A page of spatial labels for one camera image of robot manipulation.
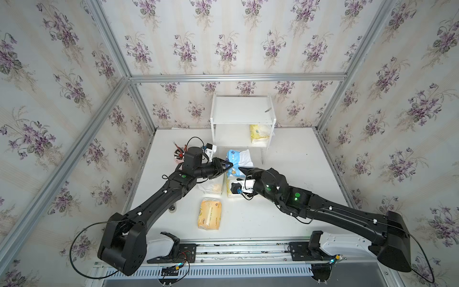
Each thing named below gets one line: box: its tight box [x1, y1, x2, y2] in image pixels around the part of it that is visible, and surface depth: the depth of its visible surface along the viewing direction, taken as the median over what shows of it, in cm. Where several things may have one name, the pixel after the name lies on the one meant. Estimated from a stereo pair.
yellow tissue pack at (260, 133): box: [249, 124, 272, 145], surface depth 93 cm
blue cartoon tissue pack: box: [225, 148, 254, 177], surface depth 78 cm
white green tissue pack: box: [196, 173, 225, 195], surface depth 89 cm
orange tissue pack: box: [197, 197, 222, 231], surface depth 83 cm
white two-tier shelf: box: [210, 93, 277, 165], surface depth 87 cm
